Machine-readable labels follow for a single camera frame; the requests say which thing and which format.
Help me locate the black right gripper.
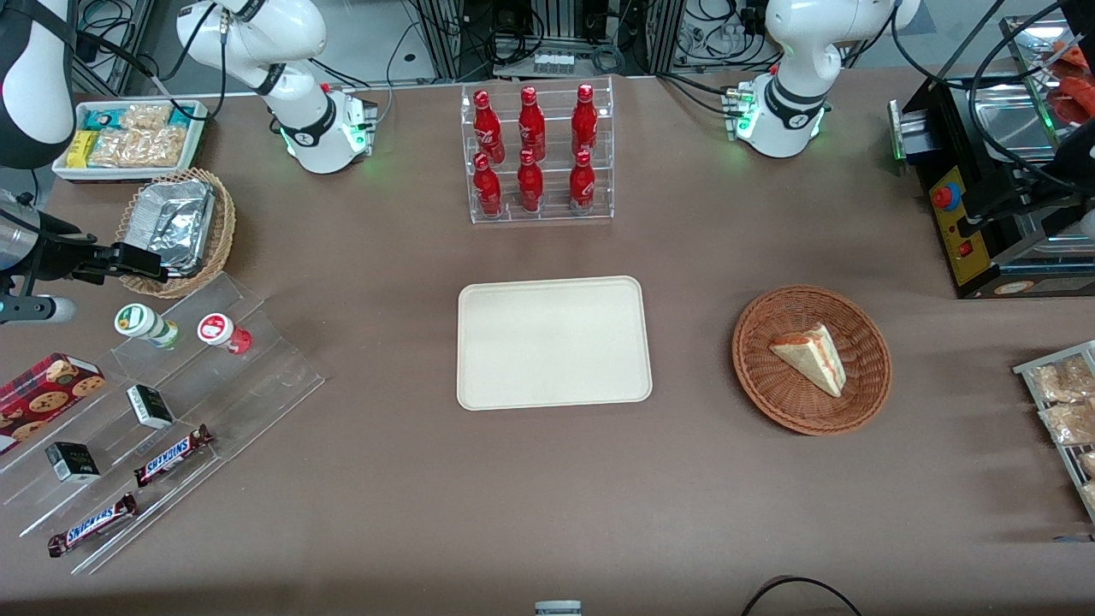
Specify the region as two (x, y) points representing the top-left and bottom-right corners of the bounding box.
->
(30, 212), (170, 285)

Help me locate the green lid yogurt cup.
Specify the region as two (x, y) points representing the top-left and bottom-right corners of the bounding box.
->
(115, 303), (181, 350)

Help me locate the beige plastic tray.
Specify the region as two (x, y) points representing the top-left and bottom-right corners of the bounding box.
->
(457, 275), (654, 412)

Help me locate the oval light wicker basket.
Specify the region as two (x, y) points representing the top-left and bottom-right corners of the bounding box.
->
(115, 168), (237, 299)

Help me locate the clear bag of crackers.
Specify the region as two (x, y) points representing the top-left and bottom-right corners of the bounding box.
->
(90, 103), (186, 169)

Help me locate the white snack bin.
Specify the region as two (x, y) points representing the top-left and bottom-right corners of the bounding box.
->
(51, 99), (209, 183)

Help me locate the small black box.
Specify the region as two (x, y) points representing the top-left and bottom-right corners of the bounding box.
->
(127, 384), (175, 430)
(44, 441), (101, 483)

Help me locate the clear acrylic stepped stand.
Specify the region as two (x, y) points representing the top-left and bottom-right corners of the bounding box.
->
(0, 272), (326, 576)

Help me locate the red cookie box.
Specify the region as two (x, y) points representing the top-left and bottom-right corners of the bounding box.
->
(0, 352), (107, 456)

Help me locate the snickers bar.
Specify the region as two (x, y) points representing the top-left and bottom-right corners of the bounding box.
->
(133, 424), (215, 489)
(47, 493), (139, 559)

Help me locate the red cola bottle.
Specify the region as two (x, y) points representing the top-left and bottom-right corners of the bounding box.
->
(517, 149), (545, 214)
(571, 83), (599, 157)
(518, 86), (547, 162)
(473, 89), (506, 163)
(569, 149), (596, 214)
(473, 152), (503, 218)

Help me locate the clear acrylic bottle rack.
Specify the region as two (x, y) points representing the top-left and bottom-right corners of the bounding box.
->
(460, 75), (615, 225)

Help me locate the round brown wicker basket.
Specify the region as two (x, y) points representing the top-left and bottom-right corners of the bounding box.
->
(731, 285), (893, 437)

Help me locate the triangular wrapped sandwich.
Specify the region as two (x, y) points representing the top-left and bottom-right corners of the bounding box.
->
(769, 323), (848, 399)

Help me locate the black machine with yellow panel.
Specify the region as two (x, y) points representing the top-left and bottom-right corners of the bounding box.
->
(890, 73), (1095, 300)

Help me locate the stainless steel pan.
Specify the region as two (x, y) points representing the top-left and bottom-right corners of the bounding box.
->
(965, 81), (1063, 165)

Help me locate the clear bag of pastries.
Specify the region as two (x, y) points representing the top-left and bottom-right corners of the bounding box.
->
(1029, 354), (1095, 404)
(1039, 400), (1095, 447)

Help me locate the red packaged food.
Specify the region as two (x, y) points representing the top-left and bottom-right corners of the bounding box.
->
(1047, 41), (1095, 127)

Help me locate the black cable loop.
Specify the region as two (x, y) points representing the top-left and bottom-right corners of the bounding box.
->
(740, 576), (865, 616)

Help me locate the grey wire rack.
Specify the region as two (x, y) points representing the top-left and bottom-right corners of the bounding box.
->
(1013, 341), (1095, 524)

